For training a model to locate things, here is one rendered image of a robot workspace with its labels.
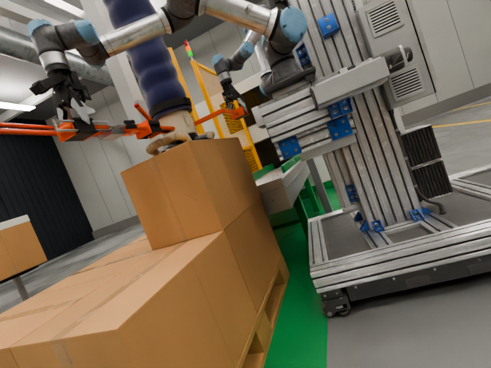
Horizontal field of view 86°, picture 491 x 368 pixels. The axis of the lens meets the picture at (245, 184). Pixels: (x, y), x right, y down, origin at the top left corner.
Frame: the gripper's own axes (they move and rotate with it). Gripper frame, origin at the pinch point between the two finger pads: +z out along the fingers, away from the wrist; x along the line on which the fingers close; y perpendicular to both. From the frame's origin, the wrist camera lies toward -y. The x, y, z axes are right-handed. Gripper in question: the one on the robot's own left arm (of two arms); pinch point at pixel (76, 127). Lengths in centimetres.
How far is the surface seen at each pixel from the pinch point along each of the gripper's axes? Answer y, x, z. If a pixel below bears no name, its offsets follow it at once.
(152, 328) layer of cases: -21, -21, 60
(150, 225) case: 30, 15, 42
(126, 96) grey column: 163, 103, -79
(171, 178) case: 30.2, -5.5, 25.1
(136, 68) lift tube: 51, 4, -34
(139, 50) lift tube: 50, -1, -41
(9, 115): 657, 1049, -489
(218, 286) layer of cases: 11, -21, 68
